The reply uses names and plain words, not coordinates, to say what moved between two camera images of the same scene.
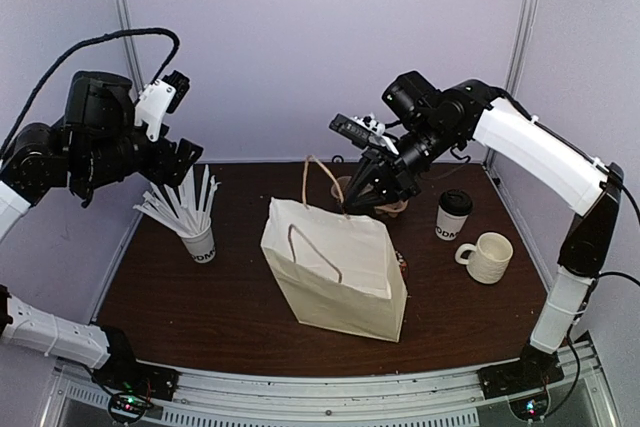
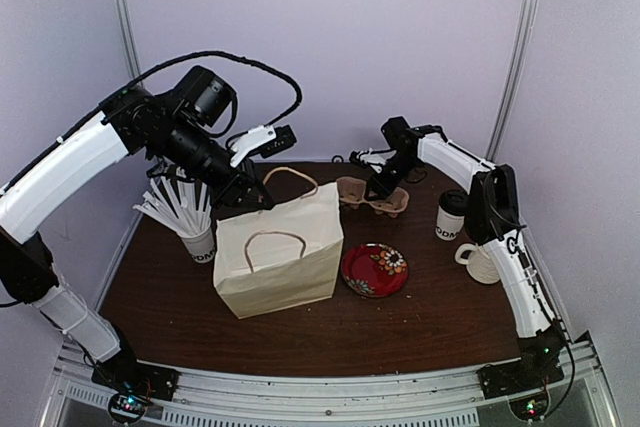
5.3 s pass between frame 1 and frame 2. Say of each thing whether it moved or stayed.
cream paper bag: moved
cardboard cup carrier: stayed
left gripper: moved
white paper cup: stayed
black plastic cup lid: stayed
